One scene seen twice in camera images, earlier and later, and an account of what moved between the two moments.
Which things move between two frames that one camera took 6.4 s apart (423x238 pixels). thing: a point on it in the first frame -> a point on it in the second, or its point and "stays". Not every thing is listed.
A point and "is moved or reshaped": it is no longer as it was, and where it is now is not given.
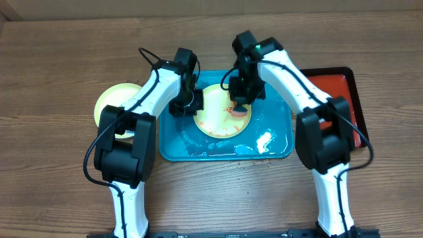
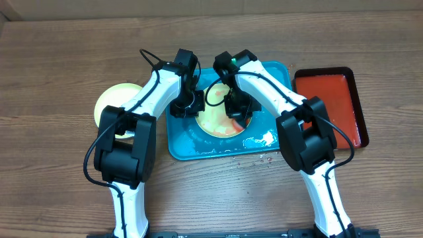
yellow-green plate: [216, 119] stays
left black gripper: [198, 105] stays
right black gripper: [240, 96] -> [236, 112]
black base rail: [293, 233] stays
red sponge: [239, 112] is moved or reshaped
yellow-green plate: [117, 94] stays
